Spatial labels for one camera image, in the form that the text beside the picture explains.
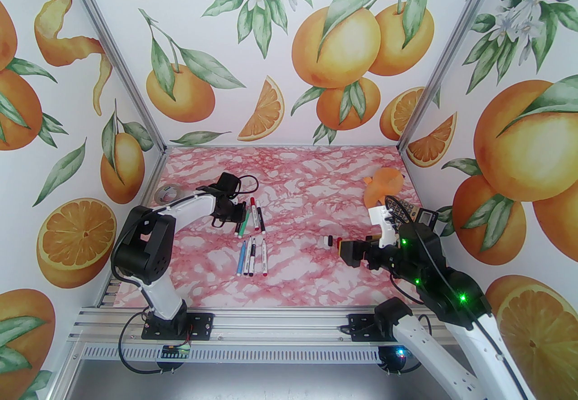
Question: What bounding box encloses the orange plush toy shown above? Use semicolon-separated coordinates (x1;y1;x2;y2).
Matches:
363;167;405;208

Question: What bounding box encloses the aluminium frame post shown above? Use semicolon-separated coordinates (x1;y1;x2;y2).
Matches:
396;0;515;153
47;0;167;154

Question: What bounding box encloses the perforated metal strip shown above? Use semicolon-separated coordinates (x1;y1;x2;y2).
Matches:
84;344;384;362

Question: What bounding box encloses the pink marble pattern mat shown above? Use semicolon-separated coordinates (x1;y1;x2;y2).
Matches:
111;146;454;309

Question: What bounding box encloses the black base cable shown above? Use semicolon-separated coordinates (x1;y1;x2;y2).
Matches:
378;335;427;375
116;315;191;375

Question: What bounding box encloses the grey desk calculator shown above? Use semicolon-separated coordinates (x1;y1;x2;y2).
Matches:
384;195;438;229

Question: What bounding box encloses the clear tape roll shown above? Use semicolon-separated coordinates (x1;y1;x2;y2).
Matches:
154;185;182;205

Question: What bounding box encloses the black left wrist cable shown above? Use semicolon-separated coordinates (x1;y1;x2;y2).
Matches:
212;173;260;232

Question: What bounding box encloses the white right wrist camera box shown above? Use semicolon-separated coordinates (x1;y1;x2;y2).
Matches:
368;204;401;251

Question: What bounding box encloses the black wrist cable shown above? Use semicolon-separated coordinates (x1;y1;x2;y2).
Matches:
384;194;457;299
212;173;260;232

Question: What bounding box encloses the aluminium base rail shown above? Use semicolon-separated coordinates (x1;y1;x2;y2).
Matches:
68;294;497;347

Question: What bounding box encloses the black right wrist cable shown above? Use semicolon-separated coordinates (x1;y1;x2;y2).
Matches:
384;194;457;299

